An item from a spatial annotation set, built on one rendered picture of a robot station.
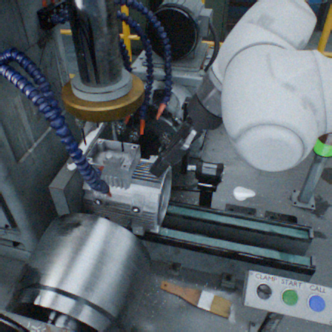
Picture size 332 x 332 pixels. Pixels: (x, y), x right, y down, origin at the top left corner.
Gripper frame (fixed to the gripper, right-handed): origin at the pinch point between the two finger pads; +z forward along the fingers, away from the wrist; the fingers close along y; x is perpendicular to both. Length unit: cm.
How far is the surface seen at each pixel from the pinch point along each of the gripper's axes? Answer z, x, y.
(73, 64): 193, -102, -271
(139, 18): 118, -63, -310
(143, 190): 12.2, 1.0, -1.4
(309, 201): 10, 57, -36
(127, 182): 12.6, -3.5, -0.9
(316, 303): -7.3, 37.0, 17.8
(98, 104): -6.0, -18.3, 1.2
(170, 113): 6.1, -2.2, -27.6
